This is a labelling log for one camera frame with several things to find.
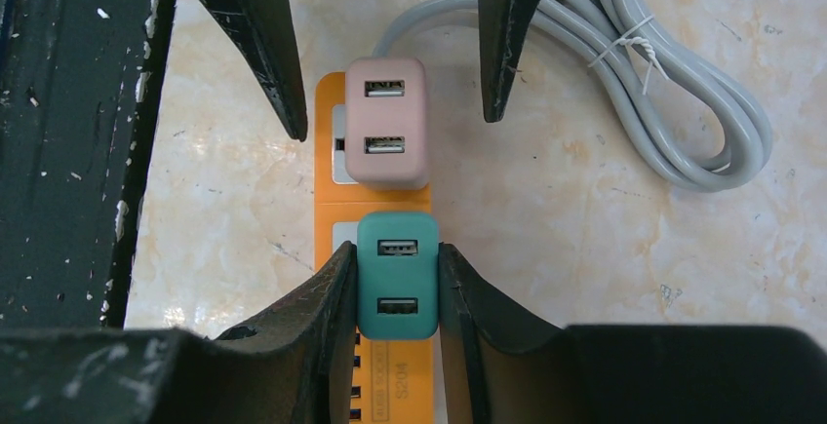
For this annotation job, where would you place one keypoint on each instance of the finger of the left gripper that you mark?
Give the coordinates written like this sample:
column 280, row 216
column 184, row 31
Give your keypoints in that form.
column 503, row 29
column 264, row 33

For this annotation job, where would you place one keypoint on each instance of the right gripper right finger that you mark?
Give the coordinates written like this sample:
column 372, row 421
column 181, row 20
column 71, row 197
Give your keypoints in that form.
column 503, row 364

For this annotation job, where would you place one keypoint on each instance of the pink USB charger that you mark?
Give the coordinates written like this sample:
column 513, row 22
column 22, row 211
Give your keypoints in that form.
column 386, row 143

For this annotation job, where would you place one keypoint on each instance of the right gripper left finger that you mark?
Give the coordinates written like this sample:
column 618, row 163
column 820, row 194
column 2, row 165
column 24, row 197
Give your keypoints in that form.
column 290, row 363

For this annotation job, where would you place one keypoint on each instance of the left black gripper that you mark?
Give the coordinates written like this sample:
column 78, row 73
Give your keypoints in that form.
column 81, row 85

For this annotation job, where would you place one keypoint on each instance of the teal USB charger plug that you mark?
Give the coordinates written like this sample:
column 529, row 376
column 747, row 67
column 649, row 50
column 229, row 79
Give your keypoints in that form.
column 397, row 268

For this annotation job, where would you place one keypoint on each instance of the orange power strip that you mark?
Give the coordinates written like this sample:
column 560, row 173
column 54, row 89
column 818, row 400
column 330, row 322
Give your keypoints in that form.
column 392, row 381

